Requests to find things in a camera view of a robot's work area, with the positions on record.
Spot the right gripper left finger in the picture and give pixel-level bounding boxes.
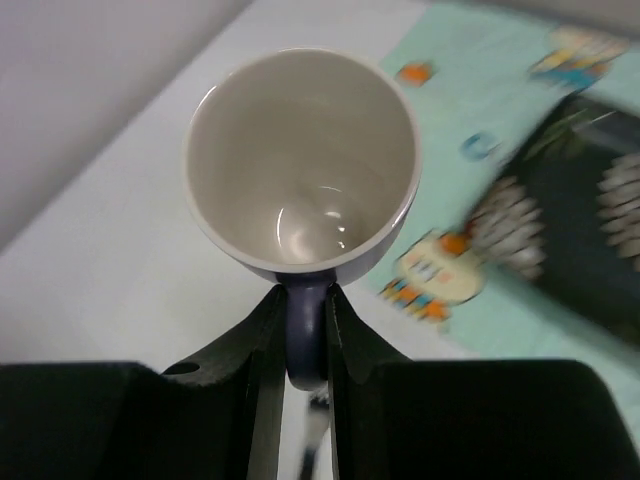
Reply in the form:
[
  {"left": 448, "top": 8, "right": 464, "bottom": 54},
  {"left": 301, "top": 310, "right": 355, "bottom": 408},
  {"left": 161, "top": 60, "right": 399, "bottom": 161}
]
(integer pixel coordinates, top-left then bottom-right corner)
[{"left": 1, "top": 286, "right": 286, "bottom": 479}]

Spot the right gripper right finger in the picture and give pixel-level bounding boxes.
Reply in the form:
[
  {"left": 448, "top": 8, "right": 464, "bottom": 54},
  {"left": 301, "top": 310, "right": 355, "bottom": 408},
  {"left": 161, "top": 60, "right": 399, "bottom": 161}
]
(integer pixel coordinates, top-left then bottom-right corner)
[{"left": 325, "top": 286, "right": 639, "bottom": 479}]

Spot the black floral square plate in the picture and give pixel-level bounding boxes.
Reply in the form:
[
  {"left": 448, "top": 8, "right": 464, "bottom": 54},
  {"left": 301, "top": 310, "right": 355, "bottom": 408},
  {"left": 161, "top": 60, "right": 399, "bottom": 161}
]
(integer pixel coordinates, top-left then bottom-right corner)
[{"left": 465, "top": 94, "right": 639, "bottom": 345}]

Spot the purple mug white inside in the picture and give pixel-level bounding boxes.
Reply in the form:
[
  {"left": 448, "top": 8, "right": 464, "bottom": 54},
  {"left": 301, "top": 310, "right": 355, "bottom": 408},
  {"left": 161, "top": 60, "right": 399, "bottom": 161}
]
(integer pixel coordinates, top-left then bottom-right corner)
[{"left": 183, "top": 48, "right": 422, "bottom": 391}]

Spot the green cartoon print cloth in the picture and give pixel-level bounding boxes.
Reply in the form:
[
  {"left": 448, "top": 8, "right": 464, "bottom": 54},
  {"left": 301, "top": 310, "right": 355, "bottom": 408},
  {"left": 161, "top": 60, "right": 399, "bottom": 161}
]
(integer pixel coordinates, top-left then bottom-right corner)
[{"left": 367, "top": 2, "right": 640, "bottom": 396}]

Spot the steel fork patterned handle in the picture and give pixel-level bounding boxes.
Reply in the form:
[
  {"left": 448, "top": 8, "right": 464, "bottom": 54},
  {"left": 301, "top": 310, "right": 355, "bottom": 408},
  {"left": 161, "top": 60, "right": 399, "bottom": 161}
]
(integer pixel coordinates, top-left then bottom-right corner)
[{"left": 298, "top": 386, "right": 330, "bottom": 480}]

